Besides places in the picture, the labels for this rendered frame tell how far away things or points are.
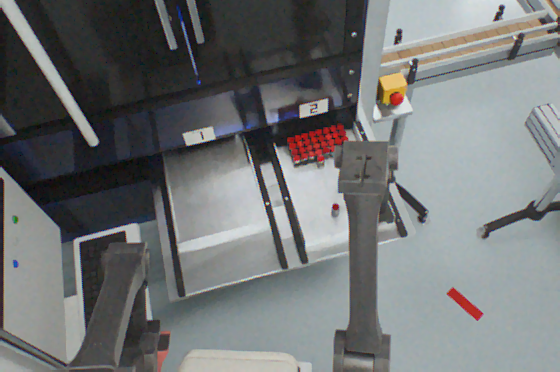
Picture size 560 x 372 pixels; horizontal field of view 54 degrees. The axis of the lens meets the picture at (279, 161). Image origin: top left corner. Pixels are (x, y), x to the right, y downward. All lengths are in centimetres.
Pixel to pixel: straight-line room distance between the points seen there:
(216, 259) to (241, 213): 15
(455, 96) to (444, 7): 66
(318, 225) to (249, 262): 22
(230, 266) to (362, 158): 71
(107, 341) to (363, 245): 42
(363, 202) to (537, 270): 181
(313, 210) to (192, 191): 36
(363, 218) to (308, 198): 71
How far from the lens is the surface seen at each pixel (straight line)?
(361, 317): 99
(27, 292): 148
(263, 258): 152
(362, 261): 93
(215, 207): 161
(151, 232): 203
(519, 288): 257
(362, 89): 160
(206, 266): 154
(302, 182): 162
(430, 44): 192
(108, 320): 85
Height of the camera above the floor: 229
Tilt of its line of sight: 58 degrees down
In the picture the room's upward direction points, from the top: 6 degrees counter-clockwise
